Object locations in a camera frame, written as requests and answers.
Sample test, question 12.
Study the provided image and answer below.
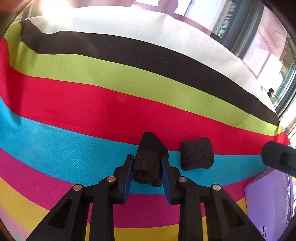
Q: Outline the purple storage box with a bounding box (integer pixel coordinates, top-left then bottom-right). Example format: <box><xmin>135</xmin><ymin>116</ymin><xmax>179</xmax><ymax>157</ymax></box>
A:
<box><xmin>244</xmin><ymin>168</ymin><xmax>295</xmax><ymax>240</ymax></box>

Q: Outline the dark brown knitted sleeve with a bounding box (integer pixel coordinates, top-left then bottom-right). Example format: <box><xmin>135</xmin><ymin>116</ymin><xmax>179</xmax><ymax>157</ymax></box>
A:
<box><xmin>132</xmin><ymin>132</ymin><xmax>169</xmax><ymax>187</ymax></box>

